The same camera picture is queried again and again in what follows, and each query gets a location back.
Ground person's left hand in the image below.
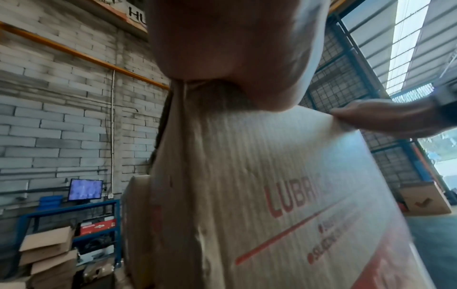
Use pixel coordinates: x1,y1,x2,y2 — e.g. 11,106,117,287
146,0,331,112

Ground person's right hand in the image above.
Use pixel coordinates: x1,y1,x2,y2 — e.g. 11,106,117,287
330,99,444,140

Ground large cardboard box red print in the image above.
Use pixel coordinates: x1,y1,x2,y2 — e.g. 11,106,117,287
148,79,436,289

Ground cardboard box with check mark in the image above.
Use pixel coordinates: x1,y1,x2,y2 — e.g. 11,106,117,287
399,181,453,217

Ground white sign black letters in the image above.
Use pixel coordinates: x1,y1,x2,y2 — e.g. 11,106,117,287
126,1,149,32

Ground plain cardboard box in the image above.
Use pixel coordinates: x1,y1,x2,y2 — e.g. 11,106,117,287
122,174,155,289

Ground black computer monitor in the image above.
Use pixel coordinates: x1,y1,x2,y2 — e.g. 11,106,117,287
67,178,104,202

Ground red flat carton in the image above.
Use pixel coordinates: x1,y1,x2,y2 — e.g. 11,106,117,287
79,218,118,237

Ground blue plastic bin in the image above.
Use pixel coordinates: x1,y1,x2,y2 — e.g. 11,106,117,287
38,196,65,211

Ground open brown cardboard box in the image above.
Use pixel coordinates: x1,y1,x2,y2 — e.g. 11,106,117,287
19,226,76,267
29,249,79,289

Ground blue framed wire mesh fence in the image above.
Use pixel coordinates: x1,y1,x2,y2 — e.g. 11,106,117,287
299,20,447,187

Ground grey wrist-worn camera strap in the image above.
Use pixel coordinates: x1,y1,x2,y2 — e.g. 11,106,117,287
431,81,457,132

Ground white wall conduit pipe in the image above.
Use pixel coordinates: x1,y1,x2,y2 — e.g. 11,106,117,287
109,69,116,196

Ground orange metal wall beam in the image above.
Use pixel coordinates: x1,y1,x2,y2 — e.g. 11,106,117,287
0,20,170,91

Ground blue metal frame table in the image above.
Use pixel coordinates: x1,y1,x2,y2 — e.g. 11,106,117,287
17,199,123,267

